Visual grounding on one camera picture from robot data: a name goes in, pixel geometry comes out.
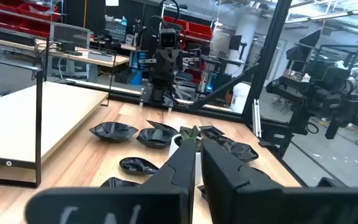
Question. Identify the black teardrop mini plate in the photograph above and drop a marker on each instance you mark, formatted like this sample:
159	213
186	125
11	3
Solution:
118	183
137	166
163	125

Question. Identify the black square mini plate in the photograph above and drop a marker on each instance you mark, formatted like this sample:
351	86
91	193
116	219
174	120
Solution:
211	132
202	191

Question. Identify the wooden shelf with black frame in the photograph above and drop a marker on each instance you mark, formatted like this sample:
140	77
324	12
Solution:
26	124

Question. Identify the black aluminium rig frame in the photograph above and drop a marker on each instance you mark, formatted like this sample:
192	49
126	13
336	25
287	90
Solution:
268	56

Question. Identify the white cylindrical plant pot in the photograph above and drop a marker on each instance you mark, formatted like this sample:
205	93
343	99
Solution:
173	147

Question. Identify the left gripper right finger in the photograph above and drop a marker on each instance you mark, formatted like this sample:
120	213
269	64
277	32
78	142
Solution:
228	186

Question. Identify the blue bin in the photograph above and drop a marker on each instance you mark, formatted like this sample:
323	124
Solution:
137	77

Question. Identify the green succulent plant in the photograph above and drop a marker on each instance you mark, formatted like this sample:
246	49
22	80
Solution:
191	133

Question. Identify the silver frame bracket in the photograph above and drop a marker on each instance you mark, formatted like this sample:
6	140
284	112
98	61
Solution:
256	119

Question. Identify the black background robot arm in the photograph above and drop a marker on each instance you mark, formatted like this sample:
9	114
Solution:
331	96

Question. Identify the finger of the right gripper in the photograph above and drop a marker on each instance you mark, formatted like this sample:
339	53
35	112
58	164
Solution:
146	60
190	59

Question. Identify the red bin rack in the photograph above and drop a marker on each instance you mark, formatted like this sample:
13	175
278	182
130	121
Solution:
20	15

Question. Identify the light wooden workbench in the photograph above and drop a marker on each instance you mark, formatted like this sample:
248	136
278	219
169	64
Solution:
57	53

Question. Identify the white bucket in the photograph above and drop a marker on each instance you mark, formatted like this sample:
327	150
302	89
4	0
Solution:
239	96

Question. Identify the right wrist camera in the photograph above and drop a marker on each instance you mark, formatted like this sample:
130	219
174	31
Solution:
168	39

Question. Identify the grey computer monitor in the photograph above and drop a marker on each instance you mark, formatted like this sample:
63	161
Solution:
70	35

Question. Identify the red storage bin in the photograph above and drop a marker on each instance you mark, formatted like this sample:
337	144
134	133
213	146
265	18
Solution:
194	29

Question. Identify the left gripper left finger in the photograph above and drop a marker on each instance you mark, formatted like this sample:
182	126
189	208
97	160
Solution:
172	177

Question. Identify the grey keyboard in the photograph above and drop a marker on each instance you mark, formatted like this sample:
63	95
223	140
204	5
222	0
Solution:
99	56

